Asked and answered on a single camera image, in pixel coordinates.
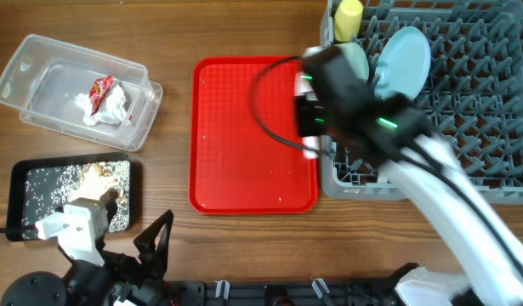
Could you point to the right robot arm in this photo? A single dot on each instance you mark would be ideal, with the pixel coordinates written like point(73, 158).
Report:
point(399, 142)

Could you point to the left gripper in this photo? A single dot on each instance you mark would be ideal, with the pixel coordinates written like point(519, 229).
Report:
point(155, 259)

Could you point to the grey dishwasher rack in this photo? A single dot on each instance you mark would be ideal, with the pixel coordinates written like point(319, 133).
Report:
point(474, 91)

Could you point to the red snack wrapper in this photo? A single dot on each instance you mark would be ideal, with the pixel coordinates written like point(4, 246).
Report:
point(98, 92)

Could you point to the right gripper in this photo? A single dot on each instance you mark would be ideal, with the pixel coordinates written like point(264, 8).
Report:
point(305, 128)

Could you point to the black plastic tray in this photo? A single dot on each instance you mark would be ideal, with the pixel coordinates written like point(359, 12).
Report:
point(15, 231)

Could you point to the red serving tray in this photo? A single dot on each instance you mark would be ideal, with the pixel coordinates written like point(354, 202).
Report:
point(235, 167)

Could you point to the spilled rice food waste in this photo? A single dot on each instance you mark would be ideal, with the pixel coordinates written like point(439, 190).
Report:
point(86, 183)

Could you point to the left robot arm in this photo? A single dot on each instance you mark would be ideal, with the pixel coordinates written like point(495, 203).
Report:
point(83, 284)

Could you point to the yellow plastic cup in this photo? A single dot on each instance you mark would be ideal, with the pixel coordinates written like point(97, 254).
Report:
point(347, 20)

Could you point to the clear plastic waste bin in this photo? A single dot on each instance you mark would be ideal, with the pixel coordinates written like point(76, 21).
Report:
point(44, 77)

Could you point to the green bowl with food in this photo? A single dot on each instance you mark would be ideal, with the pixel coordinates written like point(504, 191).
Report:
point(357, 59)

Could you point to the white napkin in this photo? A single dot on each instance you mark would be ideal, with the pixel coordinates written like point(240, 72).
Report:
point(111, 111)

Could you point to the light blue plate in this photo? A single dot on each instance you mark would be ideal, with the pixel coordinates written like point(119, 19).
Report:
point(403, 66)

